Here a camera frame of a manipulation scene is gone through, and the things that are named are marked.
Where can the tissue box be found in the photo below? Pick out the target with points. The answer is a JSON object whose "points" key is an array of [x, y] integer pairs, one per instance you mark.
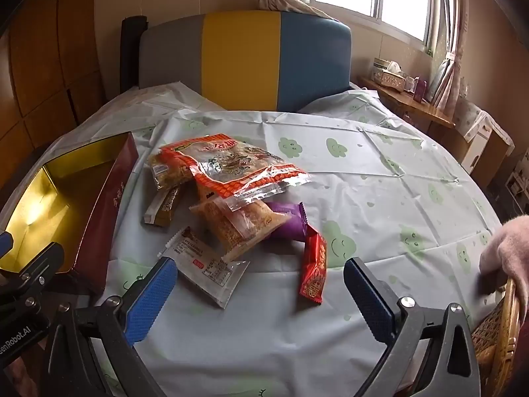
{"points": [[390, 78]]}

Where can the purple bottle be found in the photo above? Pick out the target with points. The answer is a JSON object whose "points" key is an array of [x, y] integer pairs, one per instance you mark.
{"points": [[420, 89]]}

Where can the white cloth-covered cabinet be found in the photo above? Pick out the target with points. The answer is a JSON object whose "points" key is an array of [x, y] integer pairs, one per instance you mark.
{"points": [[483, 132]]}

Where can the hanging pink curtain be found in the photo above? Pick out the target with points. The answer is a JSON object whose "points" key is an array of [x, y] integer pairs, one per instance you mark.
{"points": [[448, 74]]}

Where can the puffed rice cake packet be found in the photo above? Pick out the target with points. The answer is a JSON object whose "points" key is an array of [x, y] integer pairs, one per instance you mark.
{"points": [[235, 225]]}

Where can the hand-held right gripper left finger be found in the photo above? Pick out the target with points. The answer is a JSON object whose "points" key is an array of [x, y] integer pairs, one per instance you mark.
{"points": [[151, 297]]}

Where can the white green-printed tablecloth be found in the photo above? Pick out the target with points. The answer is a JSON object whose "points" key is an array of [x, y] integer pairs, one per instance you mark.
{"points": [[372, 198]]}

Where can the small clear crispy snack packet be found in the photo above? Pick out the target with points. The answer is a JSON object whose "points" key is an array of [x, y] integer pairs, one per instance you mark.
{"points": [[165, 171]]}

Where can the black rolled mat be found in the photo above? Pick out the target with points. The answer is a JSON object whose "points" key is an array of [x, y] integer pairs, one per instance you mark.
{"points": [[132, 49]]}

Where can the wooden side desk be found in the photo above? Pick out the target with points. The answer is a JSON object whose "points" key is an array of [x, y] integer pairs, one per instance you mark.
{"points": [[413, 103]]}

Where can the person's pink fuzzy clothing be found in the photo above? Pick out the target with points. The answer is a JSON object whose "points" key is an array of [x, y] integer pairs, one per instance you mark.
{"points": [[508, 248]]}

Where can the wooden wardrobe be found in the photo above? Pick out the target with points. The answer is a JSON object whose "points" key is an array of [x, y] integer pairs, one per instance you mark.
{"points": [[41, 49]]}

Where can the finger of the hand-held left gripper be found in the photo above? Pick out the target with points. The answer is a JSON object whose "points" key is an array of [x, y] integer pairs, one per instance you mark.
{"points": [[39, 261], [4, 243]]}

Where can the large red patterned snack bag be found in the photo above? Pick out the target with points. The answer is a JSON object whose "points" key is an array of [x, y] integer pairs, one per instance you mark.
{"points": [[231, 161]]}

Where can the purple snack packet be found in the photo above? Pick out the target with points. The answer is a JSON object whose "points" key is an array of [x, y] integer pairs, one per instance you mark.
{"points": [[289, 223]]}

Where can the brown and white stick packet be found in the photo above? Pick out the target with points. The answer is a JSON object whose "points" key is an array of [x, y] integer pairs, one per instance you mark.
{"points": [[163, 206]]}

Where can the white snack packet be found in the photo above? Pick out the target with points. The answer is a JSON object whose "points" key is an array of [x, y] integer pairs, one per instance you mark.
{"points": [[202, 264]]}

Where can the rattan chair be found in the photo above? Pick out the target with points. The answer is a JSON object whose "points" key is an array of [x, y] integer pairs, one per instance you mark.
{"points": [[492, 339]]}

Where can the gold and red tin box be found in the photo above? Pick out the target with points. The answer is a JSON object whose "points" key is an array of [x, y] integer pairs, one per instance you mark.
{"points": [[62, 190]]}

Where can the red snack packet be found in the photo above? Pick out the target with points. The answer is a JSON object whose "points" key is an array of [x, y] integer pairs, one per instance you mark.
{"points": [[313, 269]]}

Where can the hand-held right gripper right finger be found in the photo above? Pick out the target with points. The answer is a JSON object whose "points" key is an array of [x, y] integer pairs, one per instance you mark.
{"points": [[368, 302]]}

